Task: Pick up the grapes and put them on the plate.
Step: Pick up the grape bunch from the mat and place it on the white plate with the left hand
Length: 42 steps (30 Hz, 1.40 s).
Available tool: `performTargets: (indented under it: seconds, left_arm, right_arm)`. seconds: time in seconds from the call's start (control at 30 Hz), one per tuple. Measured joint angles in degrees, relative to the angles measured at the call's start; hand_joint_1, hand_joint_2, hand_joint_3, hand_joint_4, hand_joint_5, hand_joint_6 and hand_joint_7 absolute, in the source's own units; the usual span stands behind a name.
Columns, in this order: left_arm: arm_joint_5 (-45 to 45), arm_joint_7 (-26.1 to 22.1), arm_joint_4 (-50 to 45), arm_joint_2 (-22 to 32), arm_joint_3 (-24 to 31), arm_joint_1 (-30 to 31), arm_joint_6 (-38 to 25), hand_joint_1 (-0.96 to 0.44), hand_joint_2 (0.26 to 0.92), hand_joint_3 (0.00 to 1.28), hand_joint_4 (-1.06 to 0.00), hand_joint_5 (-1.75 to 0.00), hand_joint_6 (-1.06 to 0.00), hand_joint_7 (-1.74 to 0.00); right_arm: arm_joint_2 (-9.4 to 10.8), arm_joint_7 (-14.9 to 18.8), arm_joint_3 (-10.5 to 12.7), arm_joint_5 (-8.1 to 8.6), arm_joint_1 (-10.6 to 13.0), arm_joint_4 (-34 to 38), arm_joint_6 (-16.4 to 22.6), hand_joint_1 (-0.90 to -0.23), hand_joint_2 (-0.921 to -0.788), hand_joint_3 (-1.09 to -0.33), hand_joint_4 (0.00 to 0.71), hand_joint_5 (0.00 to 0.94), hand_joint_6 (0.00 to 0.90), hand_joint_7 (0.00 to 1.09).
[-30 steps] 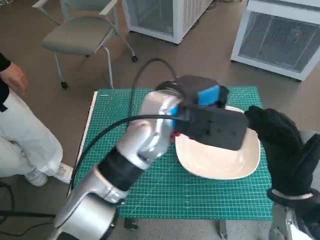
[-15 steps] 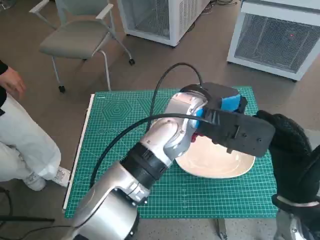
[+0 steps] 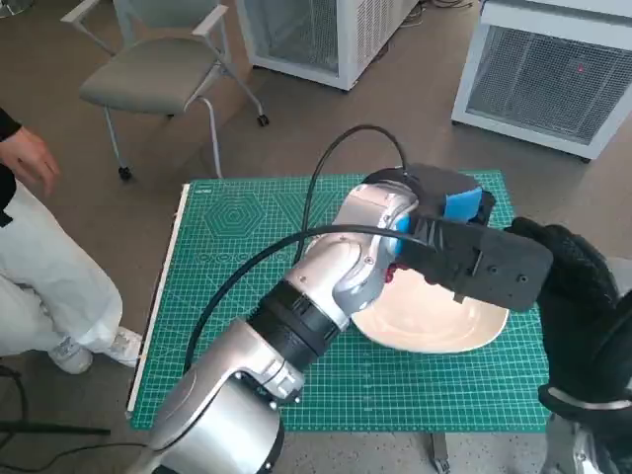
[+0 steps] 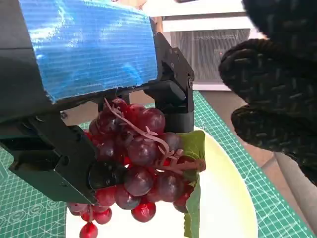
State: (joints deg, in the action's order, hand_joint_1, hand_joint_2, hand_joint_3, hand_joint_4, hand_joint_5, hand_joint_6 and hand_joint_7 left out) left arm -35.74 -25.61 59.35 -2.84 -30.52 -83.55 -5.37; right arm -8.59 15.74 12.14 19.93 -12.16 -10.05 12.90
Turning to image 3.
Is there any person's hand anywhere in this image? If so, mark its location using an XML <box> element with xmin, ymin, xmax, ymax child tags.
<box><xmin>0</xmin><ymin>125</ymin><xmax>61</xmax><ymax>198</ymax></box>

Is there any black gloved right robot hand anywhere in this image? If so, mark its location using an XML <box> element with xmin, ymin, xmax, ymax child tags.
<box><xmin>508</xmin><ymin>216</ymin><xmax>632</xmax><ymax>404</ymax></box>

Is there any white plate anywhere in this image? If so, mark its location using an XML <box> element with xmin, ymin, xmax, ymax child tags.
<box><xmin>348</xmin><ymin>266</ymin><xmax>511</xmax><ymax>356</ymax></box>

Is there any person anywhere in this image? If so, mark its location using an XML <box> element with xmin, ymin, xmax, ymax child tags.
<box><xmin>0</xmin><ymin>106</ymin><xmax>144</xmax><ymax>374</ymax></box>

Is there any grey padded office chair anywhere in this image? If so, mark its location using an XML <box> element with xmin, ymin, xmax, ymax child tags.
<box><xmin>59</xmin><ymin>0</ymin><xmax>272</xmax><ymax>182</ymax></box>

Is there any white table edge strip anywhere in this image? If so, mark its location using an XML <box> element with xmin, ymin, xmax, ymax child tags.
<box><xmin>126</xmin><ymin>183</ymin><xmax>192</xmax><ymax>412</ymax></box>

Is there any green cutting mat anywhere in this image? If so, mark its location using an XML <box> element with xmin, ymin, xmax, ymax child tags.
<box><xmin>128</xmin><ymin>170</ymin><xmax>552</xmax><ymax>434</ymax></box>

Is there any metal table clamp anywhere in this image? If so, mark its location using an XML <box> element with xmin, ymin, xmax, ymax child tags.
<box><xmin>427</xmin><ymin>432</ymin><xmax>451</xmax><ymax>474</ymax></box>

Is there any white mesh cabinet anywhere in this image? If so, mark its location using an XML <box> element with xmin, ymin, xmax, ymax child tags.
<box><xmin>234</xmin><ymin>0</ymin><xmax>421</xmax><ymax>92</ymax></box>
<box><xmin>449</xmin><ymin>0</ymin><xmax>632</xmax><ymax>164</ymax></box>

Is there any black stand leg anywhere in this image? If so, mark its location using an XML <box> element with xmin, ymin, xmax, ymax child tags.
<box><xmin>0</xmin><ymin>419</ymin><xmax>111</xmax><ymax>436</ymax></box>

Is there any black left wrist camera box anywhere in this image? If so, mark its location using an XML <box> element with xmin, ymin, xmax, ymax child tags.
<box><xmin>402</xmin><ymin>215</ymin><xmax>554</xmax><ymax>315</ymax></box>

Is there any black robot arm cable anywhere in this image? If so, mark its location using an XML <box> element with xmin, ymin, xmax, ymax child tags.
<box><xmin>184</xmin><ymin>223</ymin><xmax>429</xmax><ymax>379</ymax></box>
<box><xmin>294</xmin><ymin>124</ymin><xmax>412</xmax><ymax>266</ymax></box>

